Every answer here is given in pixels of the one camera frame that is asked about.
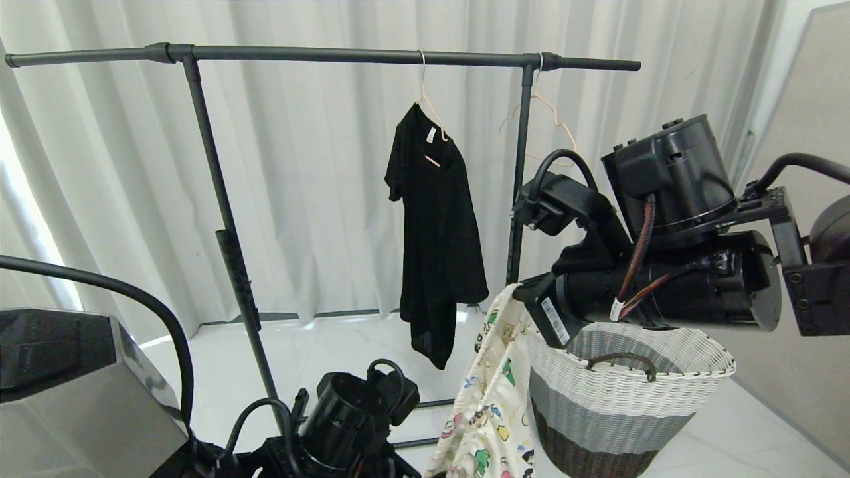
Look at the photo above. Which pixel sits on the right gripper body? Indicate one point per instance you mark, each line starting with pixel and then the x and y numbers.
pixel 697 292

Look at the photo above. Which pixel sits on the white laundry basket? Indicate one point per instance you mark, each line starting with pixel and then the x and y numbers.
pixel 617 392

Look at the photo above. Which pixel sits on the cream printed garment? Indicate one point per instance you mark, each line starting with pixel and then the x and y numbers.
pixel 491 425

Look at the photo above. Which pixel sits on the black clothes rack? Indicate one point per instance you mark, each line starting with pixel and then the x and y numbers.
pixel 299 54

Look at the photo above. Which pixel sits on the pink clothes hanger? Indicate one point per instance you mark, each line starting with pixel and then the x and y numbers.
pixel 558 123
pixel 433 118

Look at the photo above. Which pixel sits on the black garment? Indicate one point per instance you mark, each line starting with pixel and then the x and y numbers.
pixel 438 232

